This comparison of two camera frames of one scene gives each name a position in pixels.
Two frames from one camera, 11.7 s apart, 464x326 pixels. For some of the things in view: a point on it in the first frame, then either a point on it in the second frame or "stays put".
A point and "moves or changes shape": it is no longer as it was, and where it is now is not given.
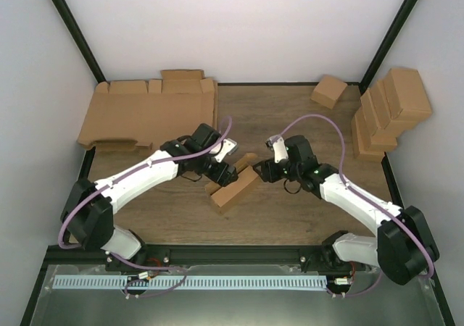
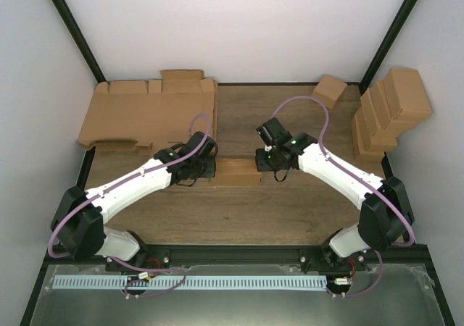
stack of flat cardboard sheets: (159, 111) stays put
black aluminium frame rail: (196, 256) stays put
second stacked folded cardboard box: (382, 113) stays put
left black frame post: (63, 9) stays put
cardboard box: (246, 174) moves or changes shape
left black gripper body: (222, 175) → (204, 172)
